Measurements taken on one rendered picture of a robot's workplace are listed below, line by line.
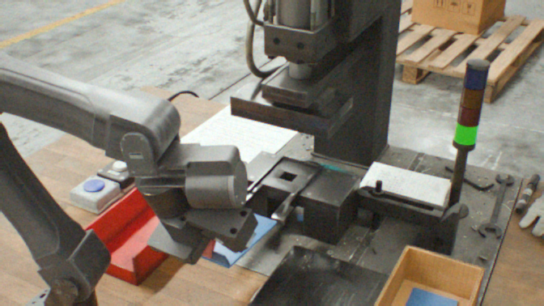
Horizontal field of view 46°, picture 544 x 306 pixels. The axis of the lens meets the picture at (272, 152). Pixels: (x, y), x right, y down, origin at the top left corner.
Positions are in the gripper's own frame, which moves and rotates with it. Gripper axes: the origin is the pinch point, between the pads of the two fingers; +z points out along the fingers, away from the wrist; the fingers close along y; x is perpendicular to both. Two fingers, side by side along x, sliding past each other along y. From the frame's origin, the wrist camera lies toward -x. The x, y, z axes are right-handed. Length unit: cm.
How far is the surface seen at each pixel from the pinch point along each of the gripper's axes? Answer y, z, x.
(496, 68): 235, 207, 14
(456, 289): 14.9, 18.2, -31.2
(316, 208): 19.0, 14.5, -5.9
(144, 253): -1.8, 6.6, 13.2
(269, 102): 27.0, -0.9, 3.4
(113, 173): 13.2, 15.7, 35.6
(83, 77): 135, 175, 236
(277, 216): 13.2, 10.0, -2.4
